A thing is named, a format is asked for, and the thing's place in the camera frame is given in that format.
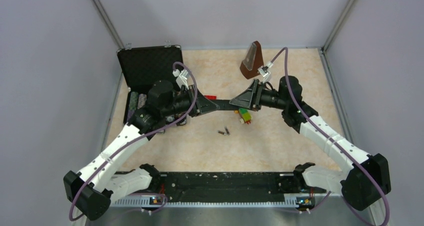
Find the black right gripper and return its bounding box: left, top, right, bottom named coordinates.
left=230, top=79, right=289, bottom=111

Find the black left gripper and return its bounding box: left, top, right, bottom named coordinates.
left=162, top=84, right=220, bottom=117

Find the black remote control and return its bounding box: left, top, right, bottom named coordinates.
left=212, top=100, right=239, bottom=111

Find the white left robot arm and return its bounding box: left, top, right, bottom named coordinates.
left=63, top=80, right=220, bottom=222

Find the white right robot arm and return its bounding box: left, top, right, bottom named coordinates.
left=229, top=76, right=391, bottom=211

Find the red toy brick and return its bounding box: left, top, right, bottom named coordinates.
left=204, top=95, right=217, bottom=100

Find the colourful toy brick train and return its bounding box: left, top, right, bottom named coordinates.
left=234, top=108, right=252, bottom=124

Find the brown wooden metronome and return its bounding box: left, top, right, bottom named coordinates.
left=239, top=41, right=264, bottom=79

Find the black poker chip case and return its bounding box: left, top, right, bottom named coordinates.
left=116, top=45, right=183, bottom=124

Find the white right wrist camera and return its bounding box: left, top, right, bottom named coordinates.
left=258, top=61, right=274, bottom=83

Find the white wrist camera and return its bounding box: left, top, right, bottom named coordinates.
left=172, top=69, right=190, bottom=89
left=258, top=61, right=274, bottom=83

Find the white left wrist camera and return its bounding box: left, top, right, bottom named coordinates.
left=172, top=69, right=190, bottom=89

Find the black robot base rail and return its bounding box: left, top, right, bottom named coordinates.
left=112, top=171, right=328, bottom=213

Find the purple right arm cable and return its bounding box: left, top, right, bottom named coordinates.
left=268, top=47, right=391, bottom=226

